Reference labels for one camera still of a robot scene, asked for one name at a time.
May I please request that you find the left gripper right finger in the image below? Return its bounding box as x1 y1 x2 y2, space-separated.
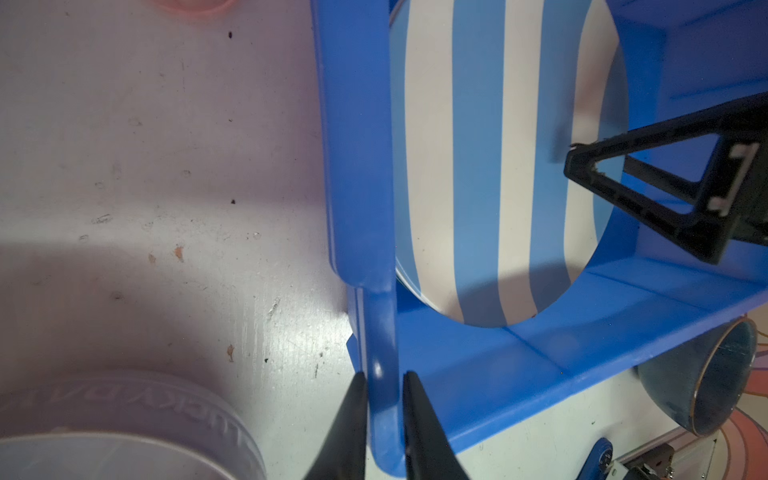
402 371 469 480

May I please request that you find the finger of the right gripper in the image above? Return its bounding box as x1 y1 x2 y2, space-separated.
564 93 767 264

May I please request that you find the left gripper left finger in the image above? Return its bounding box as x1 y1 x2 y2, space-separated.
305 372 368 480

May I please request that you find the dark blue bowl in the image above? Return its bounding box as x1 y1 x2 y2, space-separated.
637 316 758 437

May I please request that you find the lilac bowl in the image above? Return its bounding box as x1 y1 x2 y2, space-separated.
1 370 266 479

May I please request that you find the blue plastic bin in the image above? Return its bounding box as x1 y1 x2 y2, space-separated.
312 1 767 474

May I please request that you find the blue black handheld tool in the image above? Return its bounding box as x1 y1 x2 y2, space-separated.
576 438 613 480

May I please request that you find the pink plastic cup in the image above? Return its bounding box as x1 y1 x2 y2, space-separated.
153 0 236 16

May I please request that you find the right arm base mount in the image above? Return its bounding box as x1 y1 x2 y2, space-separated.
623 443 675 480

